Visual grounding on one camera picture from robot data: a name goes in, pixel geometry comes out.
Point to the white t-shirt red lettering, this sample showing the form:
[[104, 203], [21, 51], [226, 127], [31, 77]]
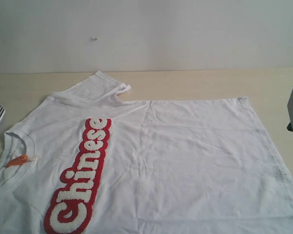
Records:
[[84, 162]]

